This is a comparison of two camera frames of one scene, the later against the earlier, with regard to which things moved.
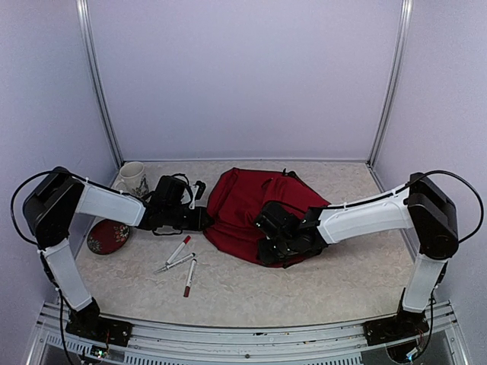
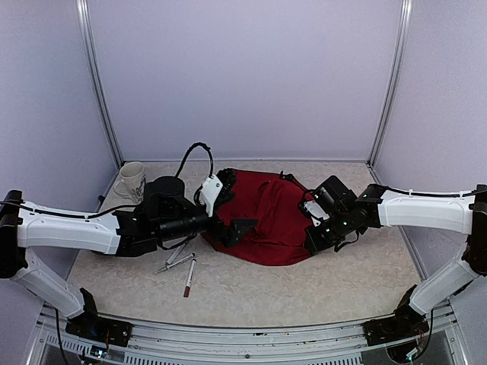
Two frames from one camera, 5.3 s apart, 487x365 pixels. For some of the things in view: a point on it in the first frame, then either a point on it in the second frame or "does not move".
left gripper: [198, 225] -> [230, 236]
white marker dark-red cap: [187, 289] does not move
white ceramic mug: [132, 179] does not move
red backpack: [234, 201] does not move
